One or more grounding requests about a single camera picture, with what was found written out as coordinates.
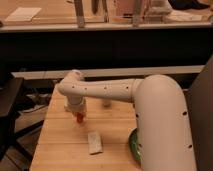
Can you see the red pepper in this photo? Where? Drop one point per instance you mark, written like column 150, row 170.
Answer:
column 80, row 118

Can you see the white paper sheet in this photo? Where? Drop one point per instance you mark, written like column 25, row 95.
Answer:
column 22, row 14

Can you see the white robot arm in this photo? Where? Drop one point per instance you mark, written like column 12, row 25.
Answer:
column 163, row 125

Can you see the white folded cloth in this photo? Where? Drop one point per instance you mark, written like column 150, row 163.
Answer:
column 94, row 143

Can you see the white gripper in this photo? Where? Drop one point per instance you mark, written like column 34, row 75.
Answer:
column 80, row 107

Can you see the green ceramic bowl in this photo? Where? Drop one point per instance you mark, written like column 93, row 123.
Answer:
column 133, row 145

